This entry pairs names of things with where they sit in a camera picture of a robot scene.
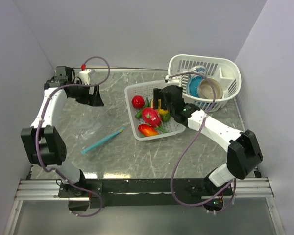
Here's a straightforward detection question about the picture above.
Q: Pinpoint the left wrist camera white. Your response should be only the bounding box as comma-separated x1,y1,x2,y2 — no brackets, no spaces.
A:
78,64,96,85

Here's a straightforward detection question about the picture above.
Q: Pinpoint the clear zip top bag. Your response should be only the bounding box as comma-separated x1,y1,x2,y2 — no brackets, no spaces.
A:
80,122,126,155

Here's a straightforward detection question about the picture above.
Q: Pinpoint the beige bowl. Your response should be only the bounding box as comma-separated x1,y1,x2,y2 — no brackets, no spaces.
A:
200,78,223,99

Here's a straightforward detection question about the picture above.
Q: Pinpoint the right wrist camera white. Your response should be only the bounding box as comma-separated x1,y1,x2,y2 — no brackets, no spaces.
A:
164,75,179,83

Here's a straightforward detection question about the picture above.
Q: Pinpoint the red fake pepper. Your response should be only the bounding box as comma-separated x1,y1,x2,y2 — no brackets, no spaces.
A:
131,95,145,109

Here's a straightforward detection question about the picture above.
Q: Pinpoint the orange red fake fruit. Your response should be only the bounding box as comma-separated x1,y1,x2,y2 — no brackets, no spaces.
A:
138,124,159,137

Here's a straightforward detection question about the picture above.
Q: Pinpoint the white dish rack basket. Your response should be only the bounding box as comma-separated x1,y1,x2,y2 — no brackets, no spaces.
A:
165,54,242,112

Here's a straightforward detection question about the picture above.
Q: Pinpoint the blue plate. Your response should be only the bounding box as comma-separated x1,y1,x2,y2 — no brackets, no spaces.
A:
186,75,204,98

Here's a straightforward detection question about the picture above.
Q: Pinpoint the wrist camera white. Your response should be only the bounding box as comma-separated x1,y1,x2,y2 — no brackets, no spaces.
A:
78,64,96,85
164,75,179,83

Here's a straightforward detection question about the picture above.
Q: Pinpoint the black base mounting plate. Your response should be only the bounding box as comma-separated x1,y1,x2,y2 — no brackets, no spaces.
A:
58,178,232,211

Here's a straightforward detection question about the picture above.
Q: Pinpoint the orange green fake mango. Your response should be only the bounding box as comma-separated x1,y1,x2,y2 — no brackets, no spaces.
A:
162,113,171,122

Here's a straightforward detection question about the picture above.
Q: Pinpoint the aluminium rail frame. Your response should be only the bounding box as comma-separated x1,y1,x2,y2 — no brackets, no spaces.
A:
4,178,286,235

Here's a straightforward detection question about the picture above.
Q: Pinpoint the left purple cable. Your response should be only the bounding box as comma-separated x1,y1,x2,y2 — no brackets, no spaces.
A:
35,56,111,218

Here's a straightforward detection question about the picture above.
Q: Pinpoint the blue white patterned cup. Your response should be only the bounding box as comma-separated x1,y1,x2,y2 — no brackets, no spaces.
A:
189,65,207,76

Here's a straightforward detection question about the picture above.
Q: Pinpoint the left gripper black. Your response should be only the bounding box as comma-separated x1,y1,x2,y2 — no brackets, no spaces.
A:
69,80,104,107

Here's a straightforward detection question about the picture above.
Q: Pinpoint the yellow fake fruit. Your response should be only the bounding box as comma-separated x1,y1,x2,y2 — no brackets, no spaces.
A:
157,99,169,115

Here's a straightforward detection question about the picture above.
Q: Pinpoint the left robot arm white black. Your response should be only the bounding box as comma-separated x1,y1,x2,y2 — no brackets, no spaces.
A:
21,66,104,197

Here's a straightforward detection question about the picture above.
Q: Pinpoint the green fake pepper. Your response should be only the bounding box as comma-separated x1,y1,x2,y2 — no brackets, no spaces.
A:
135,98,149,119

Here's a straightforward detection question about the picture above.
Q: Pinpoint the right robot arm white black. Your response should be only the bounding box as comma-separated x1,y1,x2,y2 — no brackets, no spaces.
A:
153,85,263,195

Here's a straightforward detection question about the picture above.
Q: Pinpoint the white perforated flat basket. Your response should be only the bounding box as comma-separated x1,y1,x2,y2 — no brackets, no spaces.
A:
124,80,186,141

